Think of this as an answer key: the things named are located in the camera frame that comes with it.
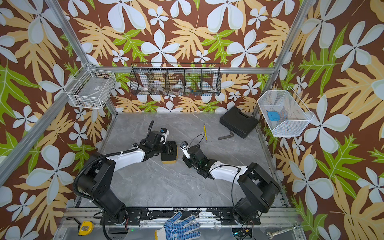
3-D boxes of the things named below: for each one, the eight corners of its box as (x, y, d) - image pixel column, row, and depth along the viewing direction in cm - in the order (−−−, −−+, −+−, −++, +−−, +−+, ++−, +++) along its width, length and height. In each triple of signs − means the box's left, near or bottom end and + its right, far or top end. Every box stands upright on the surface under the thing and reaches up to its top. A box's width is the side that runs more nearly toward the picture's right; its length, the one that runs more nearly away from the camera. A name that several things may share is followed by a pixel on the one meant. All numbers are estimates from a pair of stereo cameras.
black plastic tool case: (218, 123, 117) (219, 118, 112) (232, 111, 126) (234, 105, 121) (243, 140, 106) (245, 135, 102) (257, 125, 115) (260, 120, 111)
